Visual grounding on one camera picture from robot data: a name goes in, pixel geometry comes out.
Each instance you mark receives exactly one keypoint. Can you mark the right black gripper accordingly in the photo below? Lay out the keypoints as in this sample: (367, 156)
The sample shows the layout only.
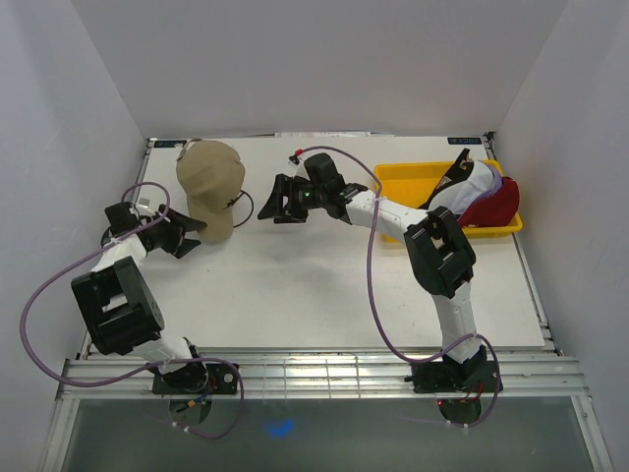
(274, 206)

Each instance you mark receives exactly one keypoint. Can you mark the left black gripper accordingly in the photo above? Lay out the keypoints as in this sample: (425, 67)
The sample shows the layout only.
(176, 228)

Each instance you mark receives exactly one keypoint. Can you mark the beige baseball cap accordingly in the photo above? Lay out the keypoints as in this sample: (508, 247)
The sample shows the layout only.
(211, 175)

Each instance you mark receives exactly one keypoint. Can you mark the black and white cap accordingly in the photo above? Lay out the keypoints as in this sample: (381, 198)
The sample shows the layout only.
(451, 183)

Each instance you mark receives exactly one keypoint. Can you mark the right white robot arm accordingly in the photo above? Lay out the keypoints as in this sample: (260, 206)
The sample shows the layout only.
(440, 255)

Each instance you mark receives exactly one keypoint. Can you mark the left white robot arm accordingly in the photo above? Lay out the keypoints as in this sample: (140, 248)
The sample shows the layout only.
(121, 314)

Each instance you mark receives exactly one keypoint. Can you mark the yellow plastic tray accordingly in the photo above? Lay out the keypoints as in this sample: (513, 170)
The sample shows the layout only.
(410, 184)

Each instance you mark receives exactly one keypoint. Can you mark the red cap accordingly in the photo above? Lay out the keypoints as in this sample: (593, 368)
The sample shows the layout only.
(495, 210)

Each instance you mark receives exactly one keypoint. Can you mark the lavender cap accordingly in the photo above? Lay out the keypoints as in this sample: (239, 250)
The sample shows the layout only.
(481, 184)

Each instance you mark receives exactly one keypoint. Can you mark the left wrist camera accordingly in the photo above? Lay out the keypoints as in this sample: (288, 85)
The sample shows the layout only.
(124, 217)

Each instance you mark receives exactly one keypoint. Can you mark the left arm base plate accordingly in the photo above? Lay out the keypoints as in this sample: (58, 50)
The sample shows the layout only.
(221, 378)

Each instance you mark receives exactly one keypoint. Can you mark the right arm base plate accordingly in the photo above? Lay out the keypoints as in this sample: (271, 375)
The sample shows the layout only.
(441, 377)

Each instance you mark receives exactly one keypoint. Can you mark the aluminium frame rail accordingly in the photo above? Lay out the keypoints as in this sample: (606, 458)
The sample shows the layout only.
(332, 376)

